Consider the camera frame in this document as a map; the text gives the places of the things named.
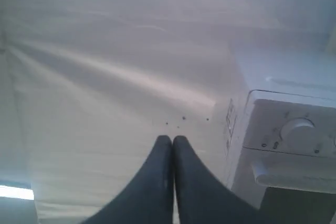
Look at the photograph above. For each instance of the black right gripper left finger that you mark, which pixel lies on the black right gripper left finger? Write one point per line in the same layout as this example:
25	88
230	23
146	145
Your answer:
149	196

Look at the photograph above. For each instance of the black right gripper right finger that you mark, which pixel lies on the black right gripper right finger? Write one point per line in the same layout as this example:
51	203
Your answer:
201	197

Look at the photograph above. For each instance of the white microwave oven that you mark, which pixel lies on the white microwave oven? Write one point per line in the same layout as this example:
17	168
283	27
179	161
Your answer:
279	129

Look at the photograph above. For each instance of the white microwave control knob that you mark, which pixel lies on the white microwave control knob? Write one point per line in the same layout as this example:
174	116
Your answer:
298	134

